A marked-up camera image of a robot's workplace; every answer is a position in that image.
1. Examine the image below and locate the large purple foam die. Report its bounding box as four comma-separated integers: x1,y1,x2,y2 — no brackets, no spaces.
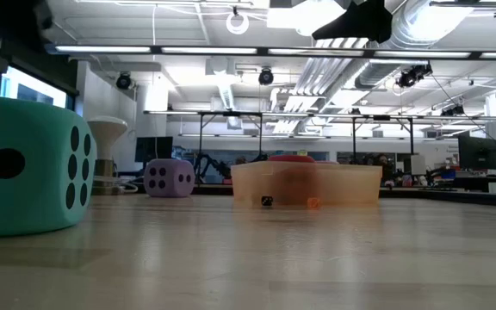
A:
143,158,196,198

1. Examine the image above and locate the black ceiling spotlight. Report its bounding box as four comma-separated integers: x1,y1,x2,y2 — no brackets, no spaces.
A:
396,62,434,90
258,67,275,86
115,71,133,90

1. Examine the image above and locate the person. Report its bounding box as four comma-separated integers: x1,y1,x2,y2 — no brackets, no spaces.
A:
362,152,398,187

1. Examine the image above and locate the black computer monitor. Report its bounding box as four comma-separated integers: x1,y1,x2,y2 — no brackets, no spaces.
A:
134,136,174,164
457,135,496,171

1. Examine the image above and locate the large red foam die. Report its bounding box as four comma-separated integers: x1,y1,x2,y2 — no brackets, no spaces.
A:
267,154,318,206

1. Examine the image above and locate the orange translucent plastic bin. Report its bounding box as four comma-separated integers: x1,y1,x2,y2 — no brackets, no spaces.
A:
230,161,383,208

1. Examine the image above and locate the white coiled cable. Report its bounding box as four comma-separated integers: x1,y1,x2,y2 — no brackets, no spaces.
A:
112,174,140,194

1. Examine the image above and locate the large teal foam die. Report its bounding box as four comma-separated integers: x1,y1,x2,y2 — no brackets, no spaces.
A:
0,95,98,239

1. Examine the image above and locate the white ring ceiling lamp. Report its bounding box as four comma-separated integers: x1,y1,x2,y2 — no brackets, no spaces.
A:
225,11,250,35

